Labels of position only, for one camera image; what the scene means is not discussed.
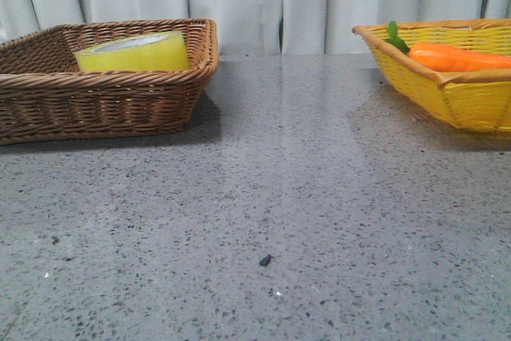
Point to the small black debris bit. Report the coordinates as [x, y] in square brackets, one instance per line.
[265, 260]

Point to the yellow packing tape roll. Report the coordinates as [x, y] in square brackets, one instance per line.
[157, 51]

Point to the brown wicker basket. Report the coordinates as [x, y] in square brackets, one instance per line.
[45, 97]

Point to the yellow woven plastic basket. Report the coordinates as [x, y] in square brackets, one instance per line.
[475, 101]

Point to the orange toy carrot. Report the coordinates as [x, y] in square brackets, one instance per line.
[445, 58]

